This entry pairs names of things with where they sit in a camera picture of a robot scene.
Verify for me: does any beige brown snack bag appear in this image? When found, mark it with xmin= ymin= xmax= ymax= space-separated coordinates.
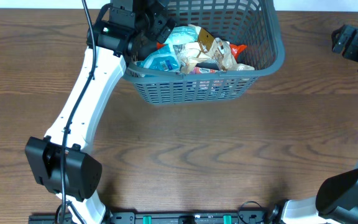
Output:
xmin=176 ymin=37 xmax=230 ymax=74

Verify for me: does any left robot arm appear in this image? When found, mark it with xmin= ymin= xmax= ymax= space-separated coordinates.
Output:
xmin=25 ymin=1 xmax=176 ymax=223

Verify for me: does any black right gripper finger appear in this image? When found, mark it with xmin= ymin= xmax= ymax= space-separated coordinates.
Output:
xmin=342 ymin=29 xmax=358 ymax=61
xmin=331 ymin=25 xmax=358 ymax=54

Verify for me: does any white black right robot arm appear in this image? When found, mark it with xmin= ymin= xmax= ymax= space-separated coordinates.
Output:
xmin=271 ymin=25 xmax=358 ymax=224

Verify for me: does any teal white snack bag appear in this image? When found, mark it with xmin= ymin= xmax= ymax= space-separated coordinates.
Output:
xmin=164 ymin=26 xmax=198 ymax=45

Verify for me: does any beige paper bag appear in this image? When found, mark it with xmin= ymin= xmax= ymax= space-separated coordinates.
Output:
xmin=214 ymin=38 xmax=255 ymax=71

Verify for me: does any Kleenex tissue multipack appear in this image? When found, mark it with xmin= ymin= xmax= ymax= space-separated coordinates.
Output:
xmin=189 ymin=67 xmax=223 ymax=91

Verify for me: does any grey plastic basket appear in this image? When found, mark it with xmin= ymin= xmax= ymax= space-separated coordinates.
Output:
xmin=123 ymin=0 xmax=285 ymax=105

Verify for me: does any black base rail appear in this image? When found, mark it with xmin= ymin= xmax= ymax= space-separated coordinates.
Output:
xmin=28 ymin=210 xmax=273 ymax=224

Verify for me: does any San Remo spaghetti packet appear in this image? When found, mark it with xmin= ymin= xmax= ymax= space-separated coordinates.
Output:
xmin=156 ymin=42 xmax=248 ymax=62

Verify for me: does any blue white snack bag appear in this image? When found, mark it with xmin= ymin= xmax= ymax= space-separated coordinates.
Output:
xmin=135 ymin=44 xmax=181 ymax=72

